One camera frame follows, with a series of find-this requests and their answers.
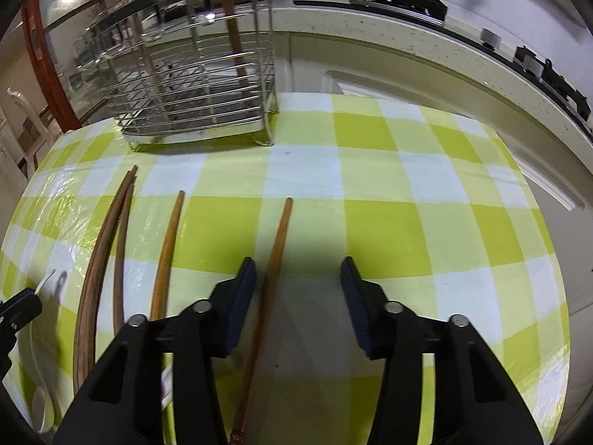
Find steel wire utensil rack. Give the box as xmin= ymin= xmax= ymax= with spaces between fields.
xmin=72 ymin=0 xmax=283 ymax=153

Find cardboard boxes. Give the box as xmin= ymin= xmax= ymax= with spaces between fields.
xmin=17 ymin=118 xmax=42 ymax=151

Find white ornate chair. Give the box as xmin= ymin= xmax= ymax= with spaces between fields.
xmin=6 ymin=86 xmax=27 ymax=119

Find red wooden glass door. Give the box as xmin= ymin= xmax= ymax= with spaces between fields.
xmin=21 ymin=0 xmax=121 ymax=131

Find light wooden chopstick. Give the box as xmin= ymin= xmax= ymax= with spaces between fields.
xmin=149 ymin=189 xmax=186 ymax=322

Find white speckled countertop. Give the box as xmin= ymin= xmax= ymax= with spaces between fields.
xmin=271 ymin=0 xmax=593 ymax=177

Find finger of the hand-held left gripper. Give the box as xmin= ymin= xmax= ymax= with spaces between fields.
xmin=0 ymin=289 xmax=43 ymax=377

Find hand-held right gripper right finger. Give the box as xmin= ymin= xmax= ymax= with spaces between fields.
xmin=339 ymin=256 xmax=544 ymax=445

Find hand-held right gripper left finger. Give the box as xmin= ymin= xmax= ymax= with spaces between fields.
xmin=53 ymin=256 xmax=258 ymax=445

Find white ceramic spoon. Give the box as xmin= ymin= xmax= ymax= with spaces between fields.
xmin=25 ymin=271 xmax=61 ymax=434

